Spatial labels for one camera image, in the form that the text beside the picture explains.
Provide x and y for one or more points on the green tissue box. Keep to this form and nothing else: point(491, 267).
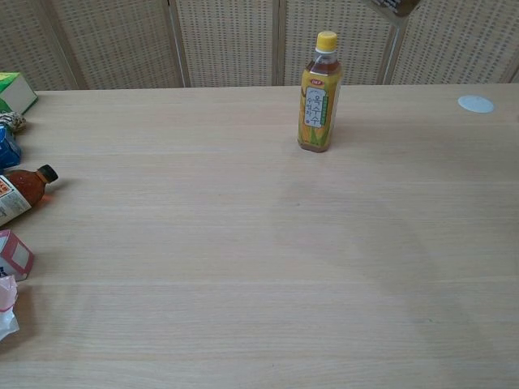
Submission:
point(14, 91)

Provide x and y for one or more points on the pink toothpaste box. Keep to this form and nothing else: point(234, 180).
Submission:
point(14, 255)

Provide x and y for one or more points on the blue cookie box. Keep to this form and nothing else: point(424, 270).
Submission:
point(8, 148)

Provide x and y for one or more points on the woven bamboo folding screen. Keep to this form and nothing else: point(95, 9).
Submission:
point(227, 40)

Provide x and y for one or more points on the clear plastic pastry box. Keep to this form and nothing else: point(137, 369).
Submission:
point(395, 6)

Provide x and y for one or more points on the yellow cap corn tea bottle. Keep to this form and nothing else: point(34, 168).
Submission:
point(320, 105)

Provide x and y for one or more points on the white round table grommet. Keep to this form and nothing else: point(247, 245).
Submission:
point(475, 103)

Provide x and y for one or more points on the pink wet wipes pack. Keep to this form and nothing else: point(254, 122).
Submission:
point(7, 312)

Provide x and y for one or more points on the black cap red tea bottle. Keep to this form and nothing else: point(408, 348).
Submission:
point(24, 190)

